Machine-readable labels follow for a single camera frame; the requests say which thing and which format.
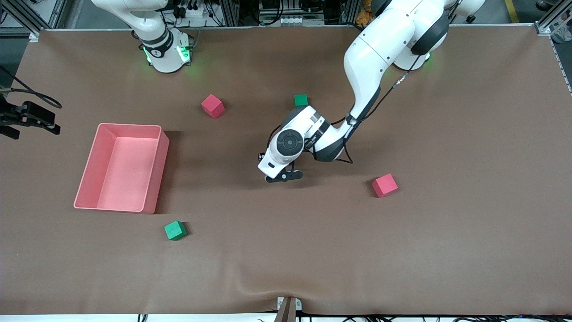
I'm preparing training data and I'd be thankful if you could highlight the pink foam cube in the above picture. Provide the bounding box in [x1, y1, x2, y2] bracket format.
[201, 93, 225, 119]
[372, 173, 399, 199]

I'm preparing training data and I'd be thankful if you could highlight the brown table cloth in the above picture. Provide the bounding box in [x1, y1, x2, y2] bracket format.
[0, 25, 572, 316]

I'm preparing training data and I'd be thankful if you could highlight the pink plastic bin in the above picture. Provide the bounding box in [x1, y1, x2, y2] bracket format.
[73, 123, 170, 214]

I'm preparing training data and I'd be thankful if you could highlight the white power strip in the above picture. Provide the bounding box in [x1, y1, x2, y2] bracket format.
[177, 4, 210, 19]

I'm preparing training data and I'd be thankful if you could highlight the pile of orange items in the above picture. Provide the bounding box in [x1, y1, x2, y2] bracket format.
[356, 0, 374, 26]

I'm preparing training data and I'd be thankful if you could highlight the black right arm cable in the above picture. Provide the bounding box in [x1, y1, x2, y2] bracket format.
[0, 65, 63, 109]

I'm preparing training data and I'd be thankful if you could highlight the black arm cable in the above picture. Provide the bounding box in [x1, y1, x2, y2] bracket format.
[311, 72, 411, 165]
[0, 65, 63, 109]

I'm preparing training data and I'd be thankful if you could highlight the aluminium frame strut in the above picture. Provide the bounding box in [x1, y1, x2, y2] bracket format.
[0, 0, 67, 37]

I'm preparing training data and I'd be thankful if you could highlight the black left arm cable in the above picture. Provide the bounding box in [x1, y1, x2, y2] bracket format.
[311, 72, 411, 165]

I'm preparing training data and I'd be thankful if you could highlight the aluminium frame post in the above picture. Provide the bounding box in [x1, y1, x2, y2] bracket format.
[341, 0, 358, 25]
[220, 0, 240, 26]

